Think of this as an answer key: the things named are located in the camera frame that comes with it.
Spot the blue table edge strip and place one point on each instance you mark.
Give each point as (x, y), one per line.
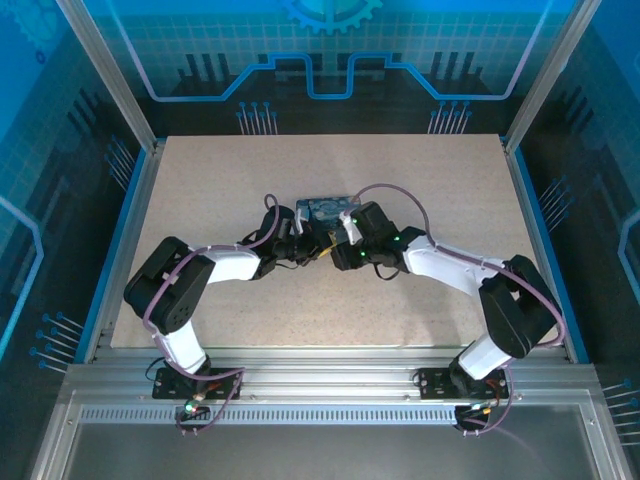
(107, 250)
(555, 260)

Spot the aluminium side rail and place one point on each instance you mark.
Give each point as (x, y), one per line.
(537, 250)
(125, 250)

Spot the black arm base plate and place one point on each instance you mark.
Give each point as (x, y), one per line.
(435, 384)
(170, 384)

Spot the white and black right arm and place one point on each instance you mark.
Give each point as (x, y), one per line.
(510, 310)

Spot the aluminium frame post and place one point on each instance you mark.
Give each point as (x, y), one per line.
(545, 75)
(107, 75)

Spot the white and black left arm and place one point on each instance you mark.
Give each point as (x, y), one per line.
(170, 295)

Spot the starry night print padlock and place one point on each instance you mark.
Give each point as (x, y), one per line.
(325, 207)

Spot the aluminium front beam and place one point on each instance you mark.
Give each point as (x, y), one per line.
(320, 372)

